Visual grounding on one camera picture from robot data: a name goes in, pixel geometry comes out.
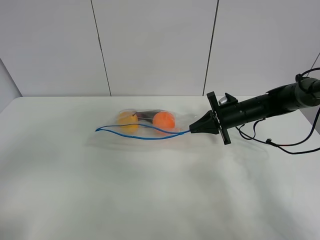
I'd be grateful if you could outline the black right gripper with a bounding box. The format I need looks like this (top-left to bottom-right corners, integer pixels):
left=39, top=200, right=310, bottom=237
left=189, top=91, right=267, bottom=145

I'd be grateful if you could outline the clear zip bag blue seal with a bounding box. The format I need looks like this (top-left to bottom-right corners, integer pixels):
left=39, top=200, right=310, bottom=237
left=87, top=108, right=199, bottom=152

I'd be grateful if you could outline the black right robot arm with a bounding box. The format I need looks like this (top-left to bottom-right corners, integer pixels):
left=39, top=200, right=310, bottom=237
left=189, top=77, right=320, bottom=145

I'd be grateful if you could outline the orange ball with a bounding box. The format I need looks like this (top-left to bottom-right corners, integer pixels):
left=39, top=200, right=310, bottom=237
left=152, top=111, right=176, bottom=131

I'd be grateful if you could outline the dark eggplant toy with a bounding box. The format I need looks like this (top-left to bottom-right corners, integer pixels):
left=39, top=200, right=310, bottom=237
left=135, top=110, right=160, bottom=124

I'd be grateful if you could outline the yellow pear toy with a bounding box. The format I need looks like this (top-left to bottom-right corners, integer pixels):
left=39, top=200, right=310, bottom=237
left=117, top=111, right=139, bottom=135

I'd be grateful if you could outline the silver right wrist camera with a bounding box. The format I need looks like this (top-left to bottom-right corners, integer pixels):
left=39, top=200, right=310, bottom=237
left=218, top=93, right=238, bottom=106

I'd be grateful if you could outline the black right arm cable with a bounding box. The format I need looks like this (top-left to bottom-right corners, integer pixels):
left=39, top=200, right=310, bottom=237
left=234, top=67, right=320, bottom=156

